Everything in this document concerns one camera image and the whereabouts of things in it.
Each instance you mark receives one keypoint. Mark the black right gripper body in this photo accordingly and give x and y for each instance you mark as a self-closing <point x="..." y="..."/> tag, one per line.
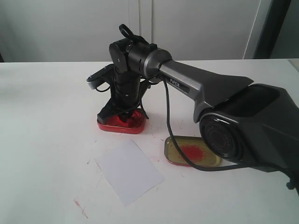
<point x="126" y="90"/>

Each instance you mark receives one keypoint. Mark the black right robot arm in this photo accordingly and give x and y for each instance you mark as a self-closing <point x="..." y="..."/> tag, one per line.
<point x="252" y="125"/>

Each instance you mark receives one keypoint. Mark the red ink tin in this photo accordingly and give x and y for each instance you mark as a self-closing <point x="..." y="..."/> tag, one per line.
<point x="133" y="125"/>

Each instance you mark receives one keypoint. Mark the white paper sheet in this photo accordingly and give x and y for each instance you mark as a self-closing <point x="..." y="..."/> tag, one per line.
<point x="129" y="171"/>

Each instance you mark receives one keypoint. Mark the gold tin lid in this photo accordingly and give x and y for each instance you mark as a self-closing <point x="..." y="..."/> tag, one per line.
<point x="194" y="148"/>

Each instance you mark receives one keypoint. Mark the white cabinet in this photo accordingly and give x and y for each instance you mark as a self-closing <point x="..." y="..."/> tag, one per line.
<point x="81" y="30"/>

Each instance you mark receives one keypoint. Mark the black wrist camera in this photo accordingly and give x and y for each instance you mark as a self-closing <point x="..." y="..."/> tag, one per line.
<point x="99" y="78"/>

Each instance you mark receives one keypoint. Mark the dark post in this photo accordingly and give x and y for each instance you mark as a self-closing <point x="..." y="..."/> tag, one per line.
<point x="280" y="33"/>

